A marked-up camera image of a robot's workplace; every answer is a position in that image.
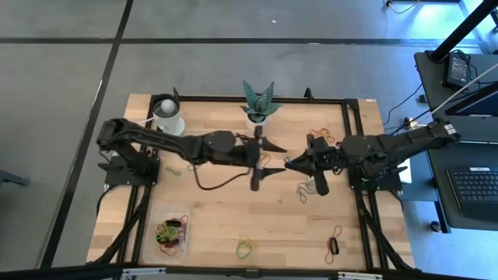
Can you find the black power cable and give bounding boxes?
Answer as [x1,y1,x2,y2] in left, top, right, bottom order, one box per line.
[383,82,425,126]

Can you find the white cylindrical container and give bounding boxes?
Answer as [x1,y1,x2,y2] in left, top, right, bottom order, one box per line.
[150,93,187,136]

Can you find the black side desk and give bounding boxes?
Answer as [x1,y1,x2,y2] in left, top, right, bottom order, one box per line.
[413,49,498,233]

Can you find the clear plastic bin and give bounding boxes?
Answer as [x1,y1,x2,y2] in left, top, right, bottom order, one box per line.
[142,205,192,266]

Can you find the black diagonal pole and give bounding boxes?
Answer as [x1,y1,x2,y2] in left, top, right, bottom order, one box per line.
[427,0,498,63]

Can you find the black power adapter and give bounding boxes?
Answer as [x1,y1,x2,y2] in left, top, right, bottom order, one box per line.
[442,52,472,91]

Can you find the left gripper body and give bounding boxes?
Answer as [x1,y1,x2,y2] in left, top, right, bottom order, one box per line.
[234,124,265,191]

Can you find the silver metal bracket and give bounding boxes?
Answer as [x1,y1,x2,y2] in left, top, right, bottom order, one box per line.
[337,271,384,280]
[121,266,167,279]

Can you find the black keyboard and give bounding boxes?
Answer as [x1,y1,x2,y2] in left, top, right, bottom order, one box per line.
[446,166,498,222]

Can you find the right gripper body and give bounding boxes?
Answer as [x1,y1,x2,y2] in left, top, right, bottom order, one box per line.
[307,134,343,197]

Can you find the rubber bands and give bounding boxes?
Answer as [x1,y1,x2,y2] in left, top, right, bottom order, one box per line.
[159,215,190,257]

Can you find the open laptop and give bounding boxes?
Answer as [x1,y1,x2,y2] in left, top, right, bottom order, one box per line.
[431,79,498,143]

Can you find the black aluminium table frame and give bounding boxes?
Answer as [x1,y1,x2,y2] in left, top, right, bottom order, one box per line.
[87,95,416,273]

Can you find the grey metal leg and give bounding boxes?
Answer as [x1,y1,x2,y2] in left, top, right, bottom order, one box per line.
[0,169,31,187]

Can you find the black rig beam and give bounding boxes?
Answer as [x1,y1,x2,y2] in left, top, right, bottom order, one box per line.
[0,262,133,280]

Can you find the snake plant in white pot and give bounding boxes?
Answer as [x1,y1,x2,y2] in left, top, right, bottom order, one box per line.
[240,80,283,132]

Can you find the thin white rod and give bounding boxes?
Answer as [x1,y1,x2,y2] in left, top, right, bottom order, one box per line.
[426,61,498,117]

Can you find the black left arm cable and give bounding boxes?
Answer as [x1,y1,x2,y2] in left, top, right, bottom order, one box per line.
[192,166,251,191]

